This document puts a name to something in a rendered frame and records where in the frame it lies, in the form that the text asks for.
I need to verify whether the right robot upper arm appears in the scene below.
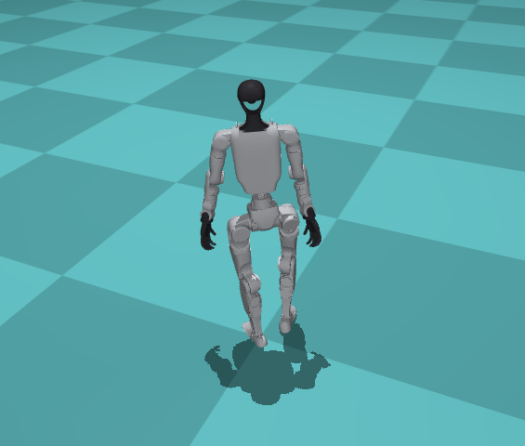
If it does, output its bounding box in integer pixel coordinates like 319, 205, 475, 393
277, 125, 305, 179

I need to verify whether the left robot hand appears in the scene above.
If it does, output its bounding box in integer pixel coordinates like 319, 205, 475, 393
201, 212, 216, 251

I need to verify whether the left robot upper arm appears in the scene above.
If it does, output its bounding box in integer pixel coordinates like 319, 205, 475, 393
209, 129, 232, 185

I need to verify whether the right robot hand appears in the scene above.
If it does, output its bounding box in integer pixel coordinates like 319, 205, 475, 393
302, 207, 322, 247

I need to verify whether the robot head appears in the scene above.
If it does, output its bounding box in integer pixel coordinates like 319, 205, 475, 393
237, 80, 269, 133

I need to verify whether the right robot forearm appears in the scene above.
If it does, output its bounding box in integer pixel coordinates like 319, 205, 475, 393
294, 164, 315, 216

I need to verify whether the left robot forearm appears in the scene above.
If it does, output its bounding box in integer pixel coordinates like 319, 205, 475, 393
200, 169, 219, 220

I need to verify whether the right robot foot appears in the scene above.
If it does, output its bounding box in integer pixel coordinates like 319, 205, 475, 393
280, 305, 296, 334

